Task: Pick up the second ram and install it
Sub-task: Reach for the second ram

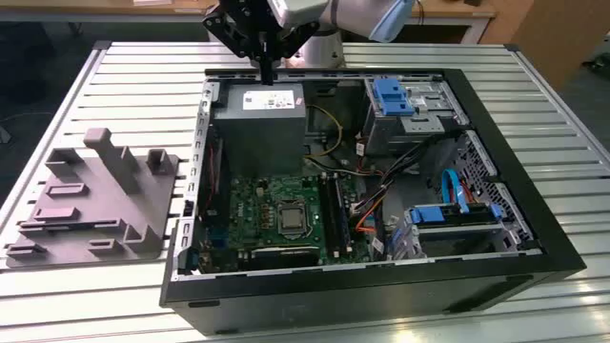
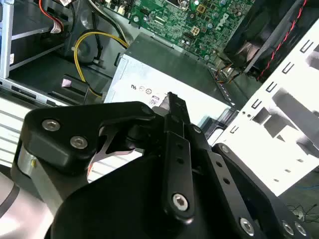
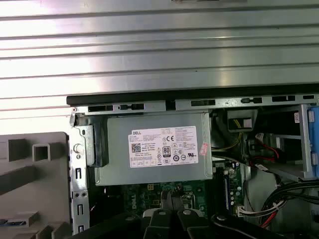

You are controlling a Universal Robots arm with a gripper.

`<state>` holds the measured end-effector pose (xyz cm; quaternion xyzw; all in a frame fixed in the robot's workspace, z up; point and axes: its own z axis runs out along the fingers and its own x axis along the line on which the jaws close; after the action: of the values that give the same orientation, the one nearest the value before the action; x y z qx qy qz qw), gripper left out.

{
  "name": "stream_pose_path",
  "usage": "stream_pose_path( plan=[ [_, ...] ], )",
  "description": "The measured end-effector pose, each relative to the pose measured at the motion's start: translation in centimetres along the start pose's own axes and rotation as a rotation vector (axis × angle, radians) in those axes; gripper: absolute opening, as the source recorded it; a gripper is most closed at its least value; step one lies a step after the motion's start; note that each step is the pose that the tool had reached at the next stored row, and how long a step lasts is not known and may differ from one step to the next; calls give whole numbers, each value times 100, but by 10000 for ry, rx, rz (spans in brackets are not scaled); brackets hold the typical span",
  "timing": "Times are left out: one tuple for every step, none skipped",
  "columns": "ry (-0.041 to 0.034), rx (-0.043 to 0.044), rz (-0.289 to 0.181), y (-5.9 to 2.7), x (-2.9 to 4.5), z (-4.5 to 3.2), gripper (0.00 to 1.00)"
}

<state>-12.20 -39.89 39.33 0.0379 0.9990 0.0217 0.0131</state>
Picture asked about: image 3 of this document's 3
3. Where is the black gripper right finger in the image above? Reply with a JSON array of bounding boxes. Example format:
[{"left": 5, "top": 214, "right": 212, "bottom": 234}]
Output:
[{"left": 173, "top": 196, "right": 267, "bottom": 239}]

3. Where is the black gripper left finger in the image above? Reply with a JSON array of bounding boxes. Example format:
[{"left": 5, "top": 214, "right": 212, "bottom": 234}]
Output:
[{"left": 72, "top": 191, "right": 175, "bottom": 239}]

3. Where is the green motherboard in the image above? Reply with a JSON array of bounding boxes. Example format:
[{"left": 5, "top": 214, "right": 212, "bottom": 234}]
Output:
[{"left": 104, "top": 161, "right": 244, "bottom": 225}]

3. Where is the grey power supply unit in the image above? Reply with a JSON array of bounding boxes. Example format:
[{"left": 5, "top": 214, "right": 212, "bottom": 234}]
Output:
[{"left": 94, "top": 112, "right": 214, "bottom": 187}]

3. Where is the black open PC case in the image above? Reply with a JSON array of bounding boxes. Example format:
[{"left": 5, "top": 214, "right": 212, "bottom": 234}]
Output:
[{"left": 66, "top": 86, "right": 319, "bottom": 239}]

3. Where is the grey plastic parts rack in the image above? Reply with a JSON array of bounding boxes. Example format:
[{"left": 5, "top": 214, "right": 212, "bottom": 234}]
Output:
[{"left": 0, "top": 131, "right": 73, "bottom": 239}]

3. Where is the silver metal drive cage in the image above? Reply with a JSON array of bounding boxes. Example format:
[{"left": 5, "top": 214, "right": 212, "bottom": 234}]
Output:
[{"left": 249, "top": 104, "right": 319, "bottom": 182}]

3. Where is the blue drive bay latch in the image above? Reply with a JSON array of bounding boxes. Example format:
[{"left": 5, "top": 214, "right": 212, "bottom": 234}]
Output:
[{"left": 307, "top": 107, "right": 319, "bottom": 179}]

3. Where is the yellow wire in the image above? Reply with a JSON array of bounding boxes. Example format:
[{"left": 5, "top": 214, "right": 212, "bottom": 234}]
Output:
[{"left": 211, "top": 119, "right": 244, "bottom": 151}]

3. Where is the black cable bundle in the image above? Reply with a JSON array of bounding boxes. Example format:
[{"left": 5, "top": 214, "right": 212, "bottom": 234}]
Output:
[{"left": 259, "top": 181, "right": 319, "bottom": 230}]

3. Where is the red data cable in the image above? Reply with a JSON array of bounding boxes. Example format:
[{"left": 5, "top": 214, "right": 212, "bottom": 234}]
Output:
[{"left": 259, "top": 146, "right": 283, "bottom": 163}]

